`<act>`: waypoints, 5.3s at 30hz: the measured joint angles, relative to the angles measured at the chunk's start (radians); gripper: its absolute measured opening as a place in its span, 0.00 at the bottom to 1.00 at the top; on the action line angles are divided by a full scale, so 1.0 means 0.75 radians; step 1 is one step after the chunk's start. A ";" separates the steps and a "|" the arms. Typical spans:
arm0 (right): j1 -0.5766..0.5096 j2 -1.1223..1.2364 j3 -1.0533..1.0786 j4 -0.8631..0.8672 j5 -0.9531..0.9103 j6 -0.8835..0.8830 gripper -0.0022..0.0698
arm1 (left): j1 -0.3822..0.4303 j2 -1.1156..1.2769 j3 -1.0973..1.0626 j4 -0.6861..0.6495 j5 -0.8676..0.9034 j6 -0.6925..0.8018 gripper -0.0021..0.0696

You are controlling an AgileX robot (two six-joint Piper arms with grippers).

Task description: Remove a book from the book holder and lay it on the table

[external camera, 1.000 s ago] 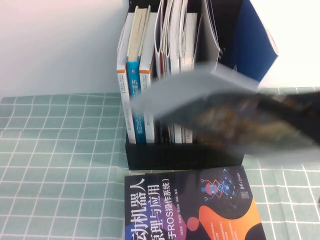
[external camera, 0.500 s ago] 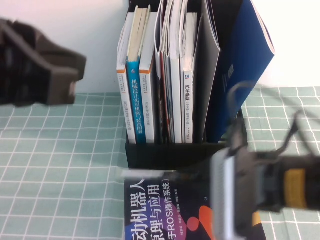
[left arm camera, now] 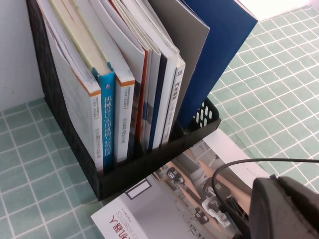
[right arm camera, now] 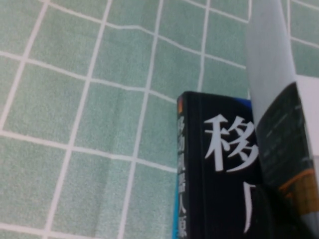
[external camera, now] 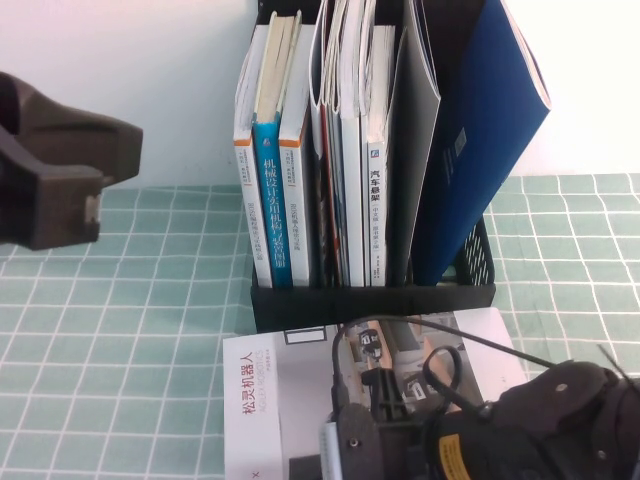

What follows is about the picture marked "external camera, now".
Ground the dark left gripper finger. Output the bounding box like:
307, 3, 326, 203
0, 72, 145, 187
0, 132, 115, 252

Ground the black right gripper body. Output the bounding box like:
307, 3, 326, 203
384, 420, 431, 480

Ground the white AgileX robot brochure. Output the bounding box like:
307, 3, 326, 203
222, 307, 526, 480

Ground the white book orange-banded spine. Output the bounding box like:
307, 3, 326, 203
278, 24, 317, 288
233, 24, 274, 290

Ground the black plastic book holder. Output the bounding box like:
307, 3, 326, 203
248, 0, 497, 334

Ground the blue spine mechanism book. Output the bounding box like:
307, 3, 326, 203
251, 9, 304, 290

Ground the white car suspension book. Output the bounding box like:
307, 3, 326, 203
364, 24, 397, 288

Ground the large blue cover book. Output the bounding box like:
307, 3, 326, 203
414, 0, 553, 286

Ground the green checked tablecloth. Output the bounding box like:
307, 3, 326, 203
0, 173, 640, 480

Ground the white curved cover magazine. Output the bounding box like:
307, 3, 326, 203
302, 0, 331, 287

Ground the blue-grey thin magazine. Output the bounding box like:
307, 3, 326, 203
329, 0, 354, 287

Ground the red-edged thin magazine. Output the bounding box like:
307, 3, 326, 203
319, 0, 346, 287

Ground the white spine thick brochure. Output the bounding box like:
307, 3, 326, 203
339, 0, 377, 288

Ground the dark grey cover magazine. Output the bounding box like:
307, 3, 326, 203
384, 0, 442, 289

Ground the dark grey right wrist camera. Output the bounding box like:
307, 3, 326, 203
319, 402, 389, 480

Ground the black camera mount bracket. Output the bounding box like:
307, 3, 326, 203
362, 367, 409, 426

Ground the long black camera cable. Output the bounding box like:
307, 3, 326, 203
329, 314, 554, 406

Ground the looped black cable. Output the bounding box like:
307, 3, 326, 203
422, 346, 496, 416

